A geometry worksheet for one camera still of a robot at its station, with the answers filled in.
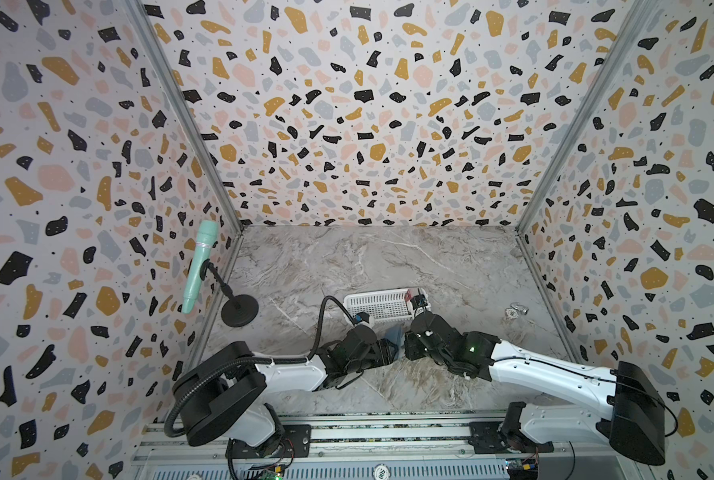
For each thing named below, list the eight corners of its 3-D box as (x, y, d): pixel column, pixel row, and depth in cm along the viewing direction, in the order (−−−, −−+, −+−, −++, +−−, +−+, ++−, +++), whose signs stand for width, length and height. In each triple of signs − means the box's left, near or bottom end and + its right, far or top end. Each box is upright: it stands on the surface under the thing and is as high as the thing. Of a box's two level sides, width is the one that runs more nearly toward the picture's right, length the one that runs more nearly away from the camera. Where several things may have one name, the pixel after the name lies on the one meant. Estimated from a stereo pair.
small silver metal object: (508, 321, 99) (511, 318, 97) (500, 310, 101) (502, 306, 100) (527, 313, 101) (530, 310, 99) (518, 302, 103) (520, 299, 102)
